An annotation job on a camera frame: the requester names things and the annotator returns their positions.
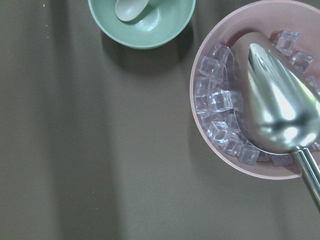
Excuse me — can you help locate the white ceramic spoon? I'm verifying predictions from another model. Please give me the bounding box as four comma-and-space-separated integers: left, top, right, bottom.
114, 0, 149, 22

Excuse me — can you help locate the metal ice scoop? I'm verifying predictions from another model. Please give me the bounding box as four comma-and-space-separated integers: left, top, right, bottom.
227, 32, 320, 205

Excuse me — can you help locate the pink bowl of ice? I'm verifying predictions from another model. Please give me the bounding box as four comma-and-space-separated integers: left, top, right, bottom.
189, 0, 320, 180

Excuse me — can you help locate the green ceramic bowl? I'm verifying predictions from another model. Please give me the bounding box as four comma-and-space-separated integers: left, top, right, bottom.
88, 0, 196, 50

